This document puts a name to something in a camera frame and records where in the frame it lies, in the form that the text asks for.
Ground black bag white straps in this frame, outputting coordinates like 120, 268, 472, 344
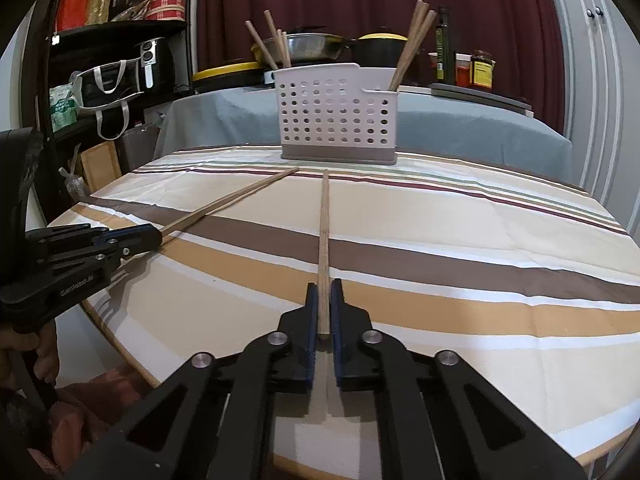
69, 58, 147, 142

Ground steel wok with lid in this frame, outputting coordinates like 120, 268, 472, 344
250, 32, 347, 66

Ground grey tray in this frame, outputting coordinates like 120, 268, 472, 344
428, 82, 535, 118

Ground wooden board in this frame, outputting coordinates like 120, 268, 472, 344
80, 141, 122, 192

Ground white perforated utensil caddy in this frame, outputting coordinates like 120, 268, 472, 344
273, 63, 398, 165

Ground black pot yellow lid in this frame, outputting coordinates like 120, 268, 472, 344
348, 30, 408, 68

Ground wooden chopstick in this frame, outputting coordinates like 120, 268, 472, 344
264, 9, 278, 50
278, 29, 292, 68
245, 20, 278, 70
274, 28, 288, 68
388, 0, 426, 91
318, 171, 330, 339
388, 0, 430, 91
160, 167, 298, 237
396, 10, 437, 91

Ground grey-blue table cover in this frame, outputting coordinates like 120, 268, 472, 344
154, 88, 574, 184

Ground white handheld device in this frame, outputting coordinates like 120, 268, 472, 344
140, 38, 160, 90

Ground sauce jar yellow label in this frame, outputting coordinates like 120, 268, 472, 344
470, 50, 495, 91

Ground person's left hand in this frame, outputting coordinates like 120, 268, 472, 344
0, 318, 61, 386

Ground black shelf unit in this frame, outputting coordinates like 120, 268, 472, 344
22, 0, 194, 162

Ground dark red curtain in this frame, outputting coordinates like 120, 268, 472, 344
196, 0, 565, 131

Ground striped tablecloth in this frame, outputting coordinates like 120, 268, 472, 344
58, 146, 639, 464

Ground white cabinet doors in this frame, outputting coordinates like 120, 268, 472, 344
553, 0, 639, 240

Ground red white striped tin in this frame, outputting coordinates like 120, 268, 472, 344
144, 0, 186, 22

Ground yellow flat pan lid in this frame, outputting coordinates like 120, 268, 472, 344
192, 62, 262, 81

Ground dark olive oil bottle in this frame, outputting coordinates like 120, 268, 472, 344
435, 6, 456, 84

